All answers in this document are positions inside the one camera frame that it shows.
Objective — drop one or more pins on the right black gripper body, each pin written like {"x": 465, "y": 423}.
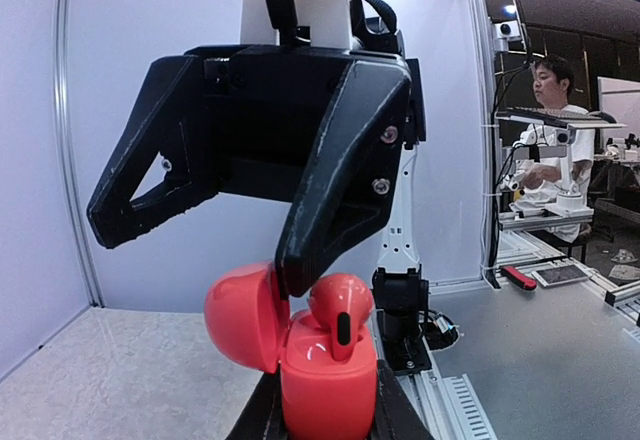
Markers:
{"x": 267, "y": 103}

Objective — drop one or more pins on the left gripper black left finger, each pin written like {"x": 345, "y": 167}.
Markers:
{"x": 262, "y": 417}

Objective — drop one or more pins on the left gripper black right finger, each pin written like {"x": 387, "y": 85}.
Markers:
{"x": 395, "y": 417}

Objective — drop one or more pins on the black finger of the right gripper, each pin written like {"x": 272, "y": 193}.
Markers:
{"x": 164, "y": 162}
{"x": 336, "y": 206}

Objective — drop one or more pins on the red round charging case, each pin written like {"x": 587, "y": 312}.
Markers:
{"x": 251, "y": 324}

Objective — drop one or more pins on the red earbud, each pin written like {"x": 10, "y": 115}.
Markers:
{"x": 341, "y": 304}

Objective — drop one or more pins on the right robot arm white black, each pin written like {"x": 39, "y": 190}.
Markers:
{"x": 351, "y": 25}

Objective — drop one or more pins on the flat tablet on bench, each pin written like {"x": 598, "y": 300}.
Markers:
{"x": 561, "y": 275}

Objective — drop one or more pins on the aluminium front rail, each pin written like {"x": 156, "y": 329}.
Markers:
{"x": 448, "y": 407}

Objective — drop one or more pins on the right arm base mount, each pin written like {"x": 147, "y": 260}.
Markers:
{"x": 409, "y": 329}

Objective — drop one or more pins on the right aluminium corner post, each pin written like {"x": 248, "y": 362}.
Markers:
{"x": 481, "y": 30}

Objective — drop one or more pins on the red handled tool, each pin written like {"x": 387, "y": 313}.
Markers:
{"x": 518, "y": 278}

